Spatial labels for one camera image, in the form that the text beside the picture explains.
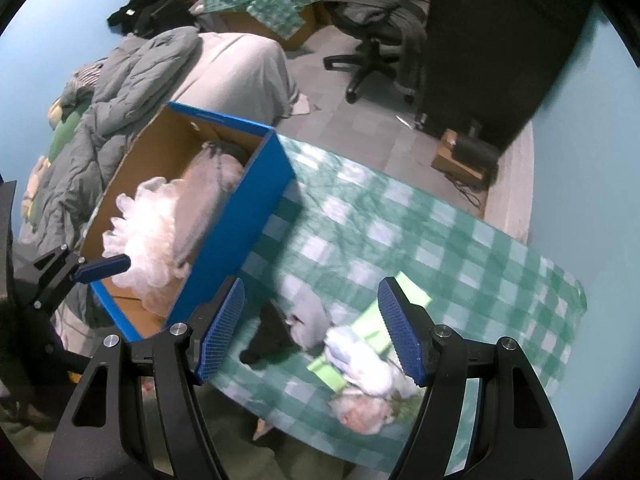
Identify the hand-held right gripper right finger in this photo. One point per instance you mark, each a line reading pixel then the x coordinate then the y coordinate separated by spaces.
pixel 400 325

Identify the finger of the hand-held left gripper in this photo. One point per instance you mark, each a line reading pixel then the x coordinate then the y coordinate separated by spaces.
pixel 102 266

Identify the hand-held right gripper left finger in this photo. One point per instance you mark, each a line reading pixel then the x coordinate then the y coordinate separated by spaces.
pixel 222 330

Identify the white plastic bags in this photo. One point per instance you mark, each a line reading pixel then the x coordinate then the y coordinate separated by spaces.
pixel 145 240

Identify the white and blue plastic bag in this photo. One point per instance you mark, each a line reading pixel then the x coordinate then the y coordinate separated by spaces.
pixel 360 365

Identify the pink and white plastic bag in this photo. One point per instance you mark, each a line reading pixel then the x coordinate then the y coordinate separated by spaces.
pixel 360 412

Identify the blue cardboard box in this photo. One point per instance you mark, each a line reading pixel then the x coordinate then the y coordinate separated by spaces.
pixel 250 200

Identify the green checked tablecloth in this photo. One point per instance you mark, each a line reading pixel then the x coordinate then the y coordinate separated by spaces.
pixel 400 220

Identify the grey plush cloth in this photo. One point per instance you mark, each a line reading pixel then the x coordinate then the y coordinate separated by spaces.
pixel 205 195

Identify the grey quilt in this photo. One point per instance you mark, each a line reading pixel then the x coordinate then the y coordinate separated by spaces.
pixel 125 85

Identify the black device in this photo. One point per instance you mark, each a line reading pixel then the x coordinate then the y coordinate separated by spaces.
pixel 477 152

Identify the bed with grey sheet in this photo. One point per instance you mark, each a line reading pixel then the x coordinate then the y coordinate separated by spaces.
pixel 235 70

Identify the black bag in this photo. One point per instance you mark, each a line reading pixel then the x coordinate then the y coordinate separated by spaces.
pixel 145 10

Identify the black office chair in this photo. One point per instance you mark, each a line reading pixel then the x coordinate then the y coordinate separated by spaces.
pixel 372 50

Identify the grey garment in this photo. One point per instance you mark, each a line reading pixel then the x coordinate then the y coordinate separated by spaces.
pixel 410 35

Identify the black cabinet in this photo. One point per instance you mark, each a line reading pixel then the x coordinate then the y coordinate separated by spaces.
pixel 490 35

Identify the large brown cardboard box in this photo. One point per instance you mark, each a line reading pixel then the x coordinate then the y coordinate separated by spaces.
pixel 302 30

